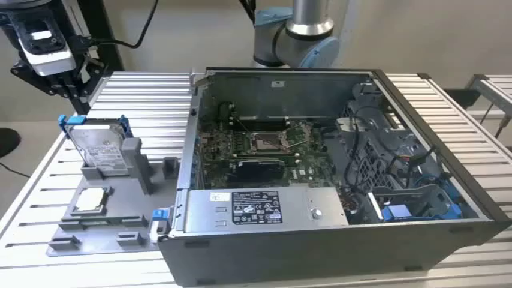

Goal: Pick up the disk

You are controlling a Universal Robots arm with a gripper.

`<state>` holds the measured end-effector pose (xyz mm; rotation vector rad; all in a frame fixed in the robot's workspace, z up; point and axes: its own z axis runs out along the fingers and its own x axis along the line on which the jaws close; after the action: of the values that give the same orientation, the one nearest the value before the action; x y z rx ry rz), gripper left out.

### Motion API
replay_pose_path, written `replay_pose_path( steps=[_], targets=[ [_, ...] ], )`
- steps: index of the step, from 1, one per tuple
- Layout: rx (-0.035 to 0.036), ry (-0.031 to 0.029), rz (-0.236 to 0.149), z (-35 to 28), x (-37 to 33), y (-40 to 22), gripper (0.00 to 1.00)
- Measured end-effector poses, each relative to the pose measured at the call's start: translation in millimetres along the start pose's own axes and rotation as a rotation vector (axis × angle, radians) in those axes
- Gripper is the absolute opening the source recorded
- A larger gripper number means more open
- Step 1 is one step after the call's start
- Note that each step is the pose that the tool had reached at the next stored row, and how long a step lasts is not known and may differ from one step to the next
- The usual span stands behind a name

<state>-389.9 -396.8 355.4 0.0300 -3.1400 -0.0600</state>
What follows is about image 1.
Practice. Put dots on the hard disk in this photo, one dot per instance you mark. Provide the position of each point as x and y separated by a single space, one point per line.
100 144

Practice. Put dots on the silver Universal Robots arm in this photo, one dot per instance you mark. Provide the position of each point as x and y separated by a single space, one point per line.
308 18

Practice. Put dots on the grey metal disk bay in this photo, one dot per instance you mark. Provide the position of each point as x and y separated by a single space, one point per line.
372 168

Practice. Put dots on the black upright pole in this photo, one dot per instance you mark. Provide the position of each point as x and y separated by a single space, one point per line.
105 30

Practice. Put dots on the black round chair base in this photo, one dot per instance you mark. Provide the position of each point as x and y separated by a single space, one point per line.
8 141

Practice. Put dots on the silver CPU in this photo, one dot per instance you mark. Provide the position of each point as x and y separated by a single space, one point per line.
92 199

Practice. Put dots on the grey parts rack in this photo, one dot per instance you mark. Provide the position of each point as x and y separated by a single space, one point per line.
128 204

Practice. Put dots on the blue case latch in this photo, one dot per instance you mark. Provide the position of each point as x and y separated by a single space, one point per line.
158 214

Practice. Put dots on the white case sticker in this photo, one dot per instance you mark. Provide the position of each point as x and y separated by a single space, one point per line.
277 83

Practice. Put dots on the CPU socket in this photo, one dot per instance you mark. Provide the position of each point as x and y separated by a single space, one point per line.
266 142

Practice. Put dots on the black graphics card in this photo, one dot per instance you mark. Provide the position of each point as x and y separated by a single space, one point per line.
260 172

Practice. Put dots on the green motherboard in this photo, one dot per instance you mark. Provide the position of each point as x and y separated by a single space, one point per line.
316 162

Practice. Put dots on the silver power supply unit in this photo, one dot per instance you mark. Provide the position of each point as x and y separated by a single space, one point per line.
288 213

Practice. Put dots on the open black PC case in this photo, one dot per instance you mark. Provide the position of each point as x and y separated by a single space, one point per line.
304 258

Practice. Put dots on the black block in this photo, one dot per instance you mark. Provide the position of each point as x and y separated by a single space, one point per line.
464 97

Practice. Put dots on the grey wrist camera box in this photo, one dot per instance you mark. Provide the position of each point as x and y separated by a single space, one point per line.
48 57

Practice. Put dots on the blue plastic bay bracket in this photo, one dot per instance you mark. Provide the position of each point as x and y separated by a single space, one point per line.
396 213

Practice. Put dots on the aluminium frame table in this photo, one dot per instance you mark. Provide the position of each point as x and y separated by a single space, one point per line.
492 87

